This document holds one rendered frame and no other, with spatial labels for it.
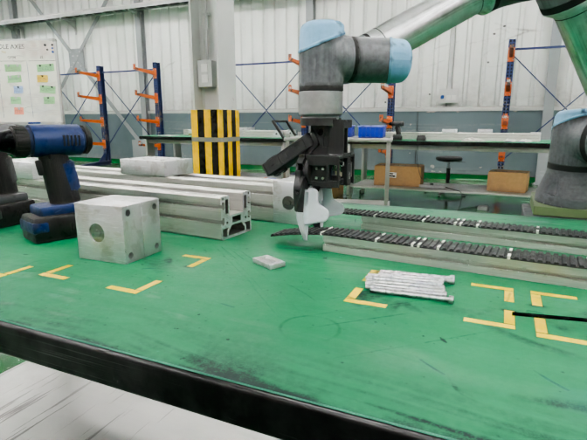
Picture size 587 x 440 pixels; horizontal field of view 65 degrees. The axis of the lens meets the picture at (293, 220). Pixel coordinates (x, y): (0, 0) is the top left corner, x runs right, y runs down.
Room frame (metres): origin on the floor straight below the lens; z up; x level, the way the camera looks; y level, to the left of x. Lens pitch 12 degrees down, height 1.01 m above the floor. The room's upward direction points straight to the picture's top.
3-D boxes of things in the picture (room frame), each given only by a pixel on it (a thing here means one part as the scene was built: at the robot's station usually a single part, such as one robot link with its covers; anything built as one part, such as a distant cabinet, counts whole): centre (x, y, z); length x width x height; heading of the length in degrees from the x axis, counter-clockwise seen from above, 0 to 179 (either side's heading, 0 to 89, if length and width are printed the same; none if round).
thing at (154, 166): (1.26, 0.37, 0.87); 0.16 x 0.11 x 0.07; 61
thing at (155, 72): (10.51, 4.49, 1.10); 3.30 x 0.90 x 2.20; 66
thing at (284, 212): (1.06, -0.02, 0.83); 0.12 x 0.09 x 0.10; 151
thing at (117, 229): (0.78, 0.29, 0.83); 0.11 x 0.10 x 0.10; 158
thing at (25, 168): (1.21, 0.68, 0.87); 0.16 x 0.11 x 0.07; 61
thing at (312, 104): (0.81, -0.05, 1.03); 0.08 x 0.08 x 0.05
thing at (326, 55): (0.81, -0.05, 1.11); 0.09 x 0.08 x 0.11; 105
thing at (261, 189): (1.26, 0.37, 0.82); 0.80 x 0.10 x 0.09; 61
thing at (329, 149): (0.81, -0.05, 0.95); 0.09 x 0.08 x 0.12; 61
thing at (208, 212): (1.09, 0.46, 0.82); 0.80 x 0.10 x 0.09; 61
